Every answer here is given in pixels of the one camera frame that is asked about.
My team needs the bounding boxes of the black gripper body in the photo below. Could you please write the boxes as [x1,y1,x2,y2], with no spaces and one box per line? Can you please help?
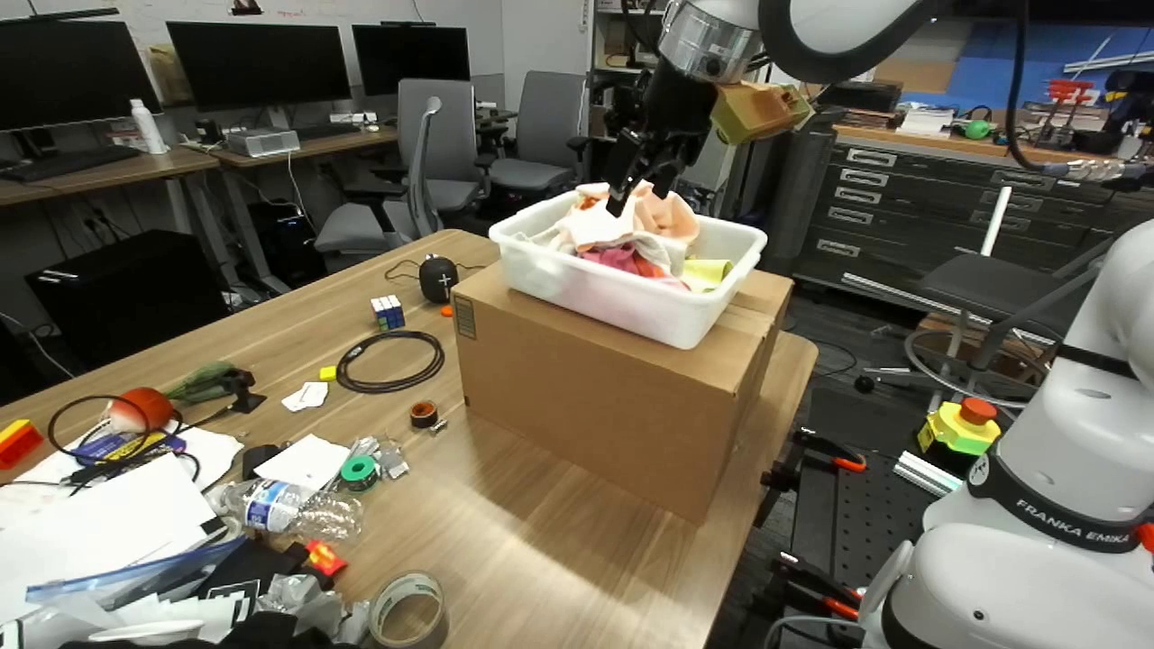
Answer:
[615,62,729,189]

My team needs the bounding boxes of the white cloth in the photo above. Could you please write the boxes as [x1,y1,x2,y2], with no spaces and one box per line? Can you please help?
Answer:
[534,180,693,278]

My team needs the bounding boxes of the pink red cloth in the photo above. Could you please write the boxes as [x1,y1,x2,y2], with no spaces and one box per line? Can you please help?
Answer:
[621,246,676,284]

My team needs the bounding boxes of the bright yellow cloth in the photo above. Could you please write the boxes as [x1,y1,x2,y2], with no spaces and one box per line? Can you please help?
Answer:
[677,251,735,291]

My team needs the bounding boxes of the white plastic box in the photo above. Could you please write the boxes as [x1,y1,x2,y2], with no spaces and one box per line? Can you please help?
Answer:
[487,180,773,353]

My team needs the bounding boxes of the brown cardboard box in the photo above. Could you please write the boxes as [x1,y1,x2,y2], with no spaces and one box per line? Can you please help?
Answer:
[450,257,799,524]

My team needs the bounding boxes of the crumpled white plastic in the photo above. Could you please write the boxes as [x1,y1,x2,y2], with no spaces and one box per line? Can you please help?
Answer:
[256,568,371,644]

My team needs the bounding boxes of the black drawer cabinet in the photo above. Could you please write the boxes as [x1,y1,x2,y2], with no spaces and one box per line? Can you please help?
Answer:
[767,120,1154,316]

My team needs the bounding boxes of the black computer monitor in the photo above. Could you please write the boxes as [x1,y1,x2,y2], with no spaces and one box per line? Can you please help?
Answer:
[163,19,355,114]
[0,13,159,136]
[351,22,473,102]

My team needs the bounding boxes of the rubik's cube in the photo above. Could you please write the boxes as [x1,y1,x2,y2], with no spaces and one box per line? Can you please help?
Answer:
[367,291,407,334]

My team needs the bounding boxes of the wooden office desk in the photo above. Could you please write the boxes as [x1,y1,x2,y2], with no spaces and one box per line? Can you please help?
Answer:
[0,144,232,311]
[214,121,407,291]

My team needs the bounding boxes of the blue mat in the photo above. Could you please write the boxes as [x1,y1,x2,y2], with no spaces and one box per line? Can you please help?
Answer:
[934,13,1154,114]

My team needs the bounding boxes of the orange black clamp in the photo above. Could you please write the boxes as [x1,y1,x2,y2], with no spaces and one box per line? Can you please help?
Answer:
[767,548,874,625]
[758,424,874,497]

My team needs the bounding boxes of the black computer tower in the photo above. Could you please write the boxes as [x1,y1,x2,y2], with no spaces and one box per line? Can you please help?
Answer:
[247,193,327,291]

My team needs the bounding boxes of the black stool chair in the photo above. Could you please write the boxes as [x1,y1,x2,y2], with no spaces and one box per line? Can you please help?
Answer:
[845,185,1115,406]

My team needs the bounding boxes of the clear plastic packet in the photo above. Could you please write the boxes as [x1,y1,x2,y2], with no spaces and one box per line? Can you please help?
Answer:
[357,433,415,484]

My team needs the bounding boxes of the gray desktop device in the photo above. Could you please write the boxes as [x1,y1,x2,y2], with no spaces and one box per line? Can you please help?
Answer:
[219,121,303,163]

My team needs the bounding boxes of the small white card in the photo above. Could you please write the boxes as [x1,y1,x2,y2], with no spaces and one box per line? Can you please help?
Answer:
[279,377,331,415]

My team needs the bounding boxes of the green tape roll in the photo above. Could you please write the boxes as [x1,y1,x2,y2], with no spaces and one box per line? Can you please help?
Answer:
[336,451,383,491]

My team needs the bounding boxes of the yellow red emergency stop button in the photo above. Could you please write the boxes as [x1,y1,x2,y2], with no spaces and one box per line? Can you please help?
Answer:
[916,392,1008,461]

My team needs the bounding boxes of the silver metal bar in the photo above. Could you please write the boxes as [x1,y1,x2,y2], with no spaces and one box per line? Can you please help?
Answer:
[890,448,968,500]

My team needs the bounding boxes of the red tool stand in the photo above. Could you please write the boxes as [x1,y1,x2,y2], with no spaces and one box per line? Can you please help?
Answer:
[1043,74,1095,150]

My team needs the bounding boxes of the white note paper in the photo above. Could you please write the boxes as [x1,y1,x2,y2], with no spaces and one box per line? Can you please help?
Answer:
[253,433,355,497]

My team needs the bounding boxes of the clear plastic water bottle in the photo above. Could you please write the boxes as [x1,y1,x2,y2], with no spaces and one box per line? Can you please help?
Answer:
[214,475,365,541]

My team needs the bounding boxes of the clear tape roll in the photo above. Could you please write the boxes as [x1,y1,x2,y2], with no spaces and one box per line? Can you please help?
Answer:
[365,568,450,649]

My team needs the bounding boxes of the orange black tool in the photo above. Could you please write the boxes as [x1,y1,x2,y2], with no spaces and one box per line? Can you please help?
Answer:
[299,536,355,586]

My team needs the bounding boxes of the white plastic bottle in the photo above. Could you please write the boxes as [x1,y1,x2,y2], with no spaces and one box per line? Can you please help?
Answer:
[125,97,169,160]

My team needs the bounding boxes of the black storage case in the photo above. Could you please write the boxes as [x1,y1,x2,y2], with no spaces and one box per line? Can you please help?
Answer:
[26,227,232,364]

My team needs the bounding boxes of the red round object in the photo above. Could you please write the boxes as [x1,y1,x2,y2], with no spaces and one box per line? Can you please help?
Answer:
[104,384,184,440]

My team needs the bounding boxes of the black keyboard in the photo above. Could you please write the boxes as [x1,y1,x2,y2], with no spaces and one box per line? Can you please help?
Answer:
[0,142,145,185]

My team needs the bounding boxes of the black fabric bag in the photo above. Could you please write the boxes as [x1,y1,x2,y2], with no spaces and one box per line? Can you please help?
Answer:
[58,536,355,649]

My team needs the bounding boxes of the white paper sheets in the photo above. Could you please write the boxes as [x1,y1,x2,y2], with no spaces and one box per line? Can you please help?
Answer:
[0,424,247,626]

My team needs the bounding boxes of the blue plastic sheet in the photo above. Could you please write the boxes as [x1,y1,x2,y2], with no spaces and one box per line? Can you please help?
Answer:
[23,532,249,609]

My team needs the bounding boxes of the red yellow block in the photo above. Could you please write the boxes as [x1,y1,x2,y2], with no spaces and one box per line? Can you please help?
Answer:
[0,415,47,475]

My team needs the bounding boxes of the black cable ring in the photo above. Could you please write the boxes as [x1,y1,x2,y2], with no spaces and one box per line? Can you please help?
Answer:
[331,328,450,398]

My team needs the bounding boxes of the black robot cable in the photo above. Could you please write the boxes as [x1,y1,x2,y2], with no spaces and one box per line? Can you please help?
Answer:
[1008,0,1087,172]

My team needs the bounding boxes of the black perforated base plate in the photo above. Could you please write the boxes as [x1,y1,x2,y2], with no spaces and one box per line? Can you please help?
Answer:
[717,356,968,649]

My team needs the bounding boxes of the green handled tool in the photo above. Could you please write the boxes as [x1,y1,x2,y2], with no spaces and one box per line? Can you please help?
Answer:
[163,359,266,418]

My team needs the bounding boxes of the blue yellow cable bundle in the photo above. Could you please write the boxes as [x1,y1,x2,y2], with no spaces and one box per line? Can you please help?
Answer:
[42,389,204,494]

